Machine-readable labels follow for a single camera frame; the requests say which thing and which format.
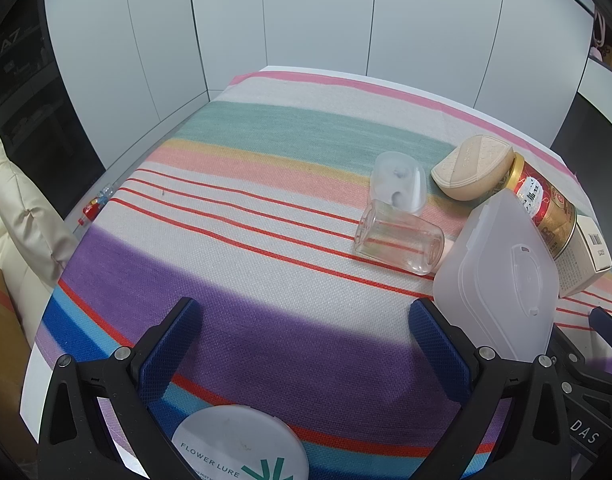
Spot beige shoe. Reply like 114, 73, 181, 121
430, 134, 516, 201

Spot black cabinet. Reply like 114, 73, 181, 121
0, 0, 113, 188

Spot shelf with pink items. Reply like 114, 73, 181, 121
588, 4, 612, 82

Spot white round lid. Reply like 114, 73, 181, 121
171, 403, 311, 480

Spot red and gold can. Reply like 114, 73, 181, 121
505, 152, 578, 262

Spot translucent plastic lidded box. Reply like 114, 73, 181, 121
432, 189, 560, 362

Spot brown cardboard box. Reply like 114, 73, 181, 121
0, 259, 38, 461

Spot small plastic bottle red label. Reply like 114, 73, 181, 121
78, 184, 113, 224

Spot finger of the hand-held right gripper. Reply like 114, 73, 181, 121
588, 306, 612, 348
548, 337, 612, 411

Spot cream padded jacket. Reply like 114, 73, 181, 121
0, 99, 80, 346

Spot striped colourful tablecloth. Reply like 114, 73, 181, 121
34, 71, 612, 480

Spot cream cardboard box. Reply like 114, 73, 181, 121
554, 214, 612, 299

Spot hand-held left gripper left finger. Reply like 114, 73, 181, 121
37, 296, 203, 480

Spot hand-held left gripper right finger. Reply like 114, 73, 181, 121
408, 297, 573, 480

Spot clear plastic cup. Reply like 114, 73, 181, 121
355, 199, 445, 276
370, 151, 427, 217

